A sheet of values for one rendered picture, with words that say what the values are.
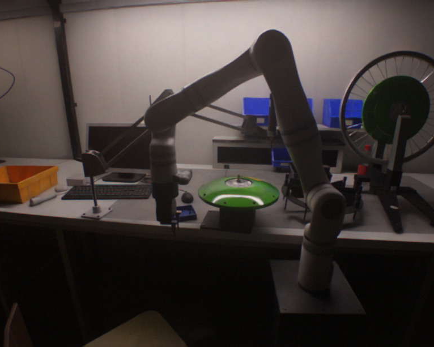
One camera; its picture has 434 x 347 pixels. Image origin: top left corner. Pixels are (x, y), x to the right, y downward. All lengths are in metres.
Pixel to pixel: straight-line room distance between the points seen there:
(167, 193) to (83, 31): 1.73
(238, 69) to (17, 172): 1.53
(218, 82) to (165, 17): 1.37
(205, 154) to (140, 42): 0.91
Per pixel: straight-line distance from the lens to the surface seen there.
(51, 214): 1.33
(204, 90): 0.63
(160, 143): 0.67
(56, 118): 2.40
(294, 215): 1.15
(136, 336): 1.06
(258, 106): 1.80
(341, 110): 1.30
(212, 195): 0.90
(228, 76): 0.66
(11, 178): 1.93
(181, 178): 0.66
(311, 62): 1.86
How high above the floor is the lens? 1.42
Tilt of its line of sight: 18 degrees down
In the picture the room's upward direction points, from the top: straight up
